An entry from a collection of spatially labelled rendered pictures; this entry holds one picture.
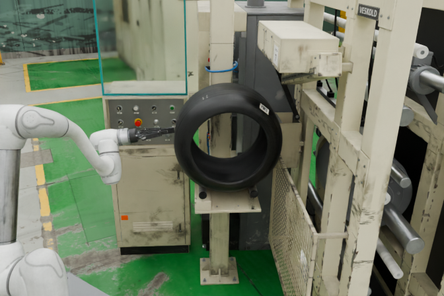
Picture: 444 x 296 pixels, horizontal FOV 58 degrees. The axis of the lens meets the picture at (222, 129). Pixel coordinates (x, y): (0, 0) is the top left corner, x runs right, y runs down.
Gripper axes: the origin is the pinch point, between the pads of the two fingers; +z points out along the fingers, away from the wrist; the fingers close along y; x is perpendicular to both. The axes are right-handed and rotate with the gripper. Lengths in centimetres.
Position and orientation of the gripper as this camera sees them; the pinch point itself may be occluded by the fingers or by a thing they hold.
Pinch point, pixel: (168, 130)
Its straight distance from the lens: 215.5
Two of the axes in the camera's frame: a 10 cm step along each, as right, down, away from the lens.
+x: 1.3, 9.2, 3.8
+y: -0.7, -3.7, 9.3
